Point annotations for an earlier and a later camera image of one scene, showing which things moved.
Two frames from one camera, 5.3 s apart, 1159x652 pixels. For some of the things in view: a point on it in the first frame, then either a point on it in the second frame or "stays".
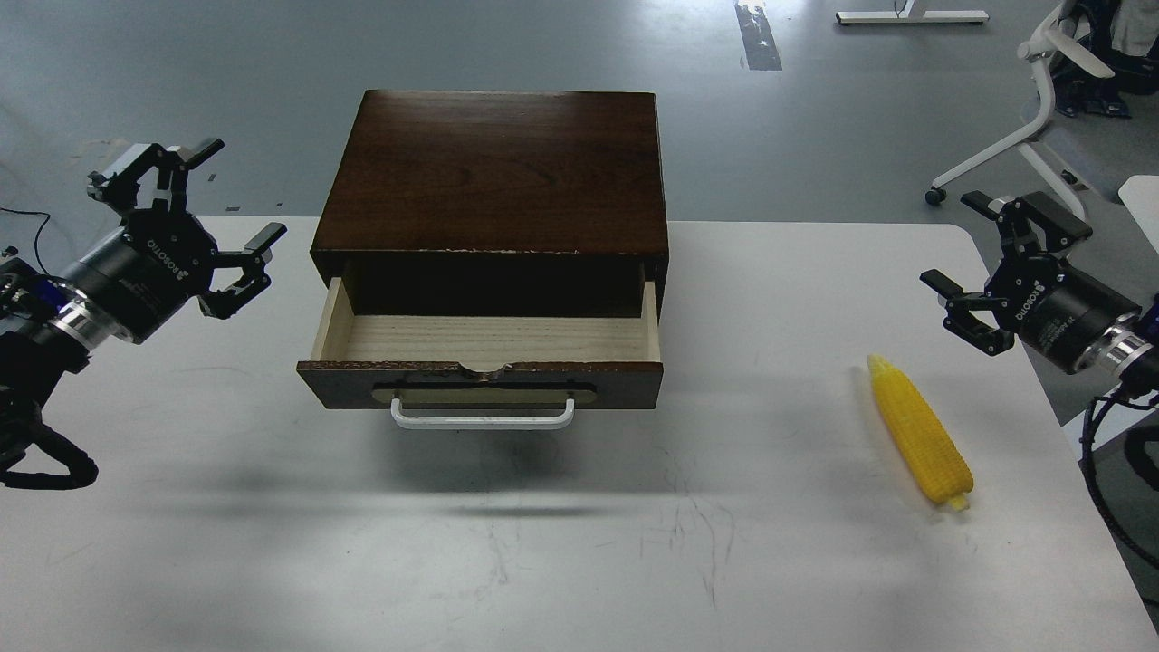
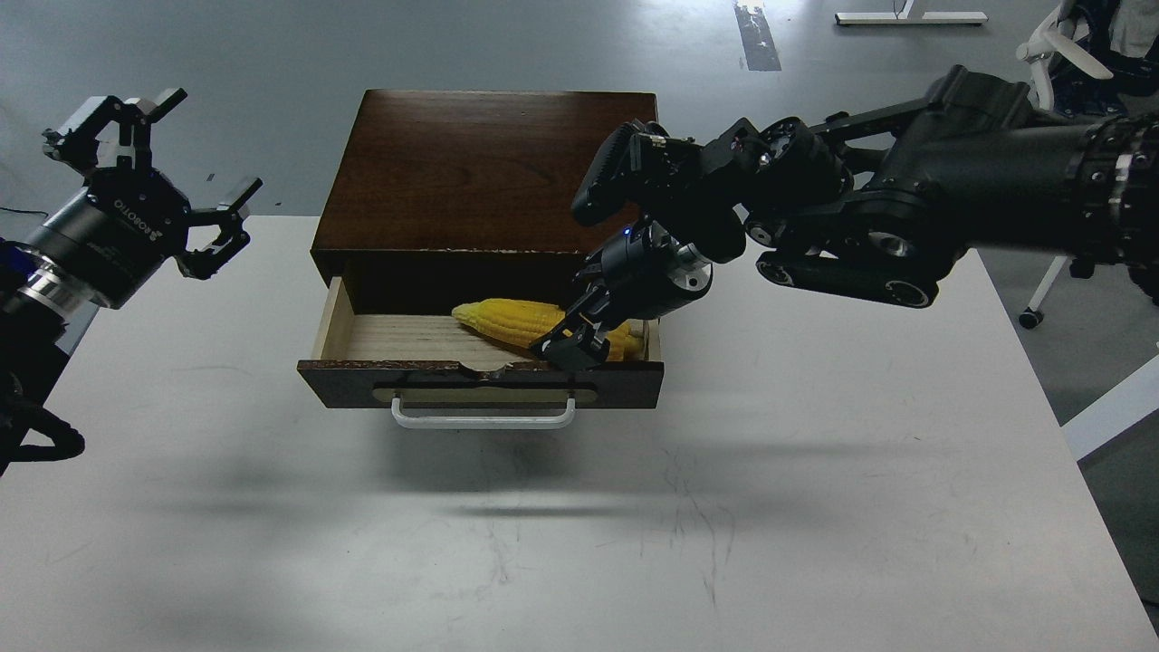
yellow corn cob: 928,440 → 523,322
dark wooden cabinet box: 497,204 stays
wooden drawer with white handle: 481,372 stays
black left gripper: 149,270 → 108,244
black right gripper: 1059,310 → 641,275
